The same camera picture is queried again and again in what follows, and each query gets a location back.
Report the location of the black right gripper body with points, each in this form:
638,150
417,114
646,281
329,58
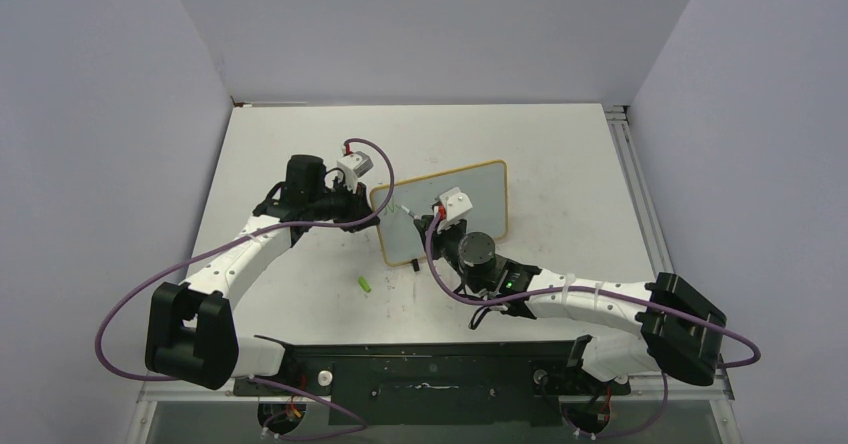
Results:
446,242

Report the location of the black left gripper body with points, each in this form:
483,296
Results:
340,204

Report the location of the yellow framed whiteboard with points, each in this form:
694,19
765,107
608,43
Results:
476,194

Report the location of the green white marker pen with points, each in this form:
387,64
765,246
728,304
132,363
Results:
411,214

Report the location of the green marker cap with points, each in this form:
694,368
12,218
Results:
364,284

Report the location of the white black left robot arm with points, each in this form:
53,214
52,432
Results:
191,334

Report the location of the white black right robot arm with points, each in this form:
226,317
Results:
662,325

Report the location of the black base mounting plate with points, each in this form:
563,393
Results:
440,384

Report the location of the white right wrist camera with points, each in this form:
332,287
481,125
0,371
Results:
453,205

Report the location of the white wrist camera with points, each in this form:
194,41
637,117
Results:
354,165
453,205

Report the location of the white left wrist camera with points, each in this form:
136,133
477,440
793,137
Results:
354,165

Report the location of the aluminium rail frame right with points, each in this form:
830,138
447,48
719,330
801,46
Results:
653,237

